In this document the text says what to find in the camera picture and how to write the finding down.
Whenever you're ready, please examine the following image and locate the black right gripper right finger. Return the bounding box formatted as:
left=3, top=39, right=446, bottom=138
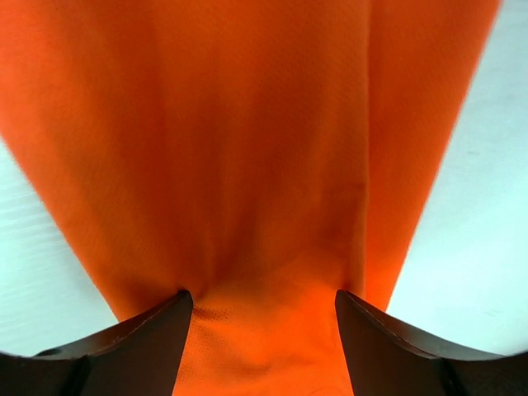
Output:
left=335, top=290, right=527, bottom=396

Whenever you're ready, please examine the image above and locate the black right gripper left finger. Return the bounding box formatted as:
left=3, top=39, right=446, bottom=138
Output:
left=1, top=291, right=193, bottom=396

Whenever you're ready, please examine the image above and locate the orange t shirt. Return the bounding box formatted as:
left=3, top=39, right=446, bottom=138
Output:
left=1, top=1, right=500, bottom=395

